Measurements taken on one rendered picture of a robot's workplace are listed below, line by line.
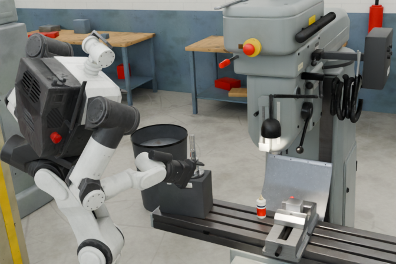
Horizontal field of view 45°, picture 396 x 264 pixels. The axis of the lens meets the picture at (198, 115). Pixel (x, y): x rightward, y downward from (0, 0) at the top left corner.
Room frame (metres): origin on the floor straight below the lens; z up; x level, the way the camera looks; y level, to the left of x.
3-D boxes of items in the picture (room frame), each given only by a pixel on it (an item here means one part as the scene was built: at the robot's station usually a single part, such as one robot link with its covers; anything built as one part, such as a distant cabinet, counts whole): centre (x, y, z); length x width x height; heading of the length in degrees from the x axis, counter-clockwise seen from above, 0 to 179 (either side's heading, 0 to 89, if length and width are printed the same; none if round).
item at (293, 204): (1.73, -0.38, 1.04); 0.06 x 0.05 x 0.06; 63
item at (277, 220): (1.68, -0.35, 1.02); 0.12 x 0.06 x 0.04; 63
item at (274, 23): (1.79, -0.31, 1.81); 0.47 x 0.26 x 0.16; 152
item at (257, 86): (1.78, -0.31, 1.47); 0.21 x 0.19 x 0.32; 62
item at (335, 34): (2.21, -0.54, 1.66); 0.80 x 0.23 x 0.20; 152
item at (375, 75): (1.88, -0.74, 1.62); 0.20 x 0.09 x 0.21; 152
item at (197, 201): (1.96, 0.08, 1.03); 0.22 x 0.12 x 0.20; 68
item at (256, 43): (1.57, -0.19, 1.76); 0.06 x 0.02 x 0.06; 62
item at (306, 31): (1.73, -0.45, 1.79); 0.45 x 0.04 x 0.04; 152
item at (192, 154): (1.94, 0.03, 1.25); 0.03 x 0.03 x 0.11
